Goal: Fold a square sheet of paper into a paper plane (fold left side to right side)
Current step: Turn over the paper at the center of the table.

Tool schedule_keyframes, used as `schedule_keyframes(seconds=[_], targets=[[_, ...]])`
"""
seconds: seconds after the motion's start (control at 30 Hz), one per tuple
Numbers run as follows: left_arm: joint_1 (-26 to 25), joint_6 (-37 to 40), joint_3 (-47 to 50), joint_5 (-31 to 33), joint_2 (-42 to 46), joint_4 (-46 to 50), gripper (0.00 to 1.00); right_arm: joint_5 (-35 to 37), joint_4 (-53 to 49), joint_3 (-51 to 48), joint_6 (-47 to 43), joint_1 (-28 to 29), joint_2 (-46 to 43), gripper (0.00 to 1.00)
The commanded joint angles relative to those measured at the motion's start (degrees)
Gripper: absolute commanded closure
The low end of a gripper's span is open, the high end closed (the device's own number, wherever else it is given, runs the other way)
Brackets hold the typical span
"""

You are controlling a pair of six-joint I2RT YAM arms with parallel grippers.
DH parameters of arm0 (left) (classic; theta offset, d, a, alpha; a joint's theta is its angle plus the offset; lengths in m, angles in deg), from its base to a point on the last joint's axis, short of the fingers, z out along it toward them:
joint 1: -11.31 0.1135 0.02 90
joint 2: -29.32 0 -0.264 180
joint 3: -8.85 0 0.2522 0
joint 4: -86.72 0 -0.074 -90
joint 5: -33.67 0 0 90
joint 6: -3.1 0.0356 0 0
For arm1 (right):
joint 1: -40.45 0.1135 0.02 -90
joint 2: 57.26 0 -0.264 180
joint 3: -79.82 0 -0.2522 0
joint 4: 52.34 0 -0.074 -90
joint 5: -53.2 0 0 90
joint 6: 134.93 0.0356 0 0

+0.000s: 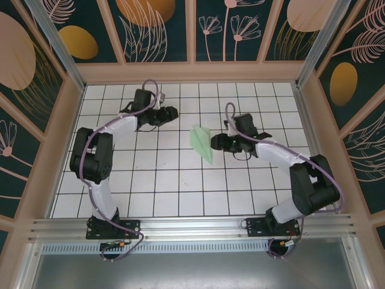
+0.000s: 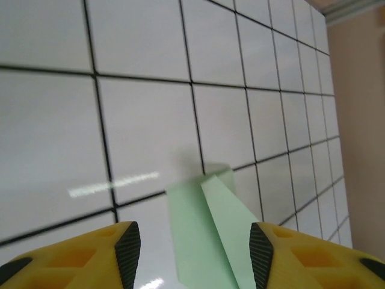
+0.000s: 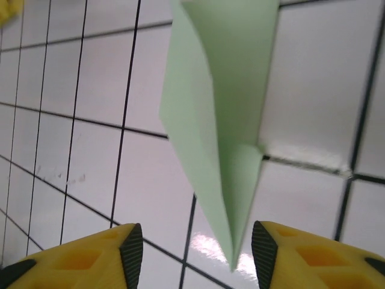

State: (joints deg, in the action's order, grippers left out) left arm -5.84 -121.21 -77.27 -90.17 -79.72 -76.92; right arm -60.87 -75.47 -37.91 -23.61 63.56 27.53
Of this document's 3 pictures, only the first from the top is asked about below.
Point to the green square paper sheet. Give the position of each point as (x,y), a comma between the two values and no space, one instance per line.
(200,141)

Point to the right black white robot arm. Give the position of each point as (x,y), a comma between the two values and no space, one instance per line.
(312,192)

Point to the grey metal sheet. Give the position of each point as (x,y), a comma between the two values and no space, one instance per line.
(192,271)

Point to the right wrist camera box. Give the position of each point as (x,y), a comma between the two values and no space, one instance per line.
(231,128)

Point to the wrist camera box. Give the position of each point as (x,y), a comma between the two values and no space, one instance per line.
(162,97)
(231,128)

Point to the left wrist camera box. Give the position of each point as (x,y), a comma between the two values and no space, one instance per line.
(162,97)

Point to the aluminium side rail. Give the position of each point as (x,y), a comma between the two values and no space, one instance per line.
(306,120)

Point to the aluminium mounting rail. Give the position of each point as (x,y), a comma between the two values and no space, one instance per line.
(192,225)

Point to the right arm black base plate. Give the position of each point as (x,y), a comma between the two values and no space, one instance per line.
(255,227)

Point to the aluminium frame post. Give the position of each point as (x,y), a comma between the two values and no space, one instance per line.
(59,45)
(322,45)

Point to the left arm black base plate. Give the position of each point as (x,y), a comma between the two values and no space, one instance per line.
(132,225)

